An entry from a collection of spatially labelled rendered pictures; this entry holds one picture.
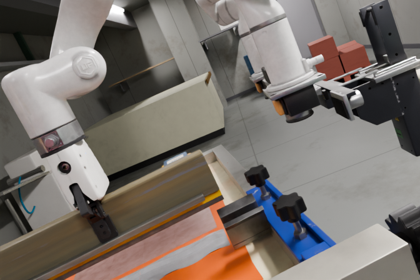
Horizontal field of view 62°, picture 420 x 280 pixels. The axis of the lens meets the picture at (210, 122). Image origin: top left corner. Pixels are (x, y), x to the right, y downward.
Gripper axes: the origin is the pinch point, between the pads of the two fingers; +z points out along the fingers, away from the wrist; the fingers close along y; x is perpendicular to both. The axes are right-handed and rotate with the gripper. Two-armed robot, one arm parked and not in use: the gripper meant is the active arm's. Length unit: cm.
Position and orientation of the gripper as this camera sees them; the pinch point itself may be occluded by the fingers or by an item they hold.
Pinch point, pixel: (106, 224)
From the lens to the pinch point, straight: 64.7
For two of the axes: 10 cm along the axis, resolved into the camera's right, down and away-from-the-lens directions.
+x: -9.0, 4.3, -0.8
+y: -1.5, -1.3, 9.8
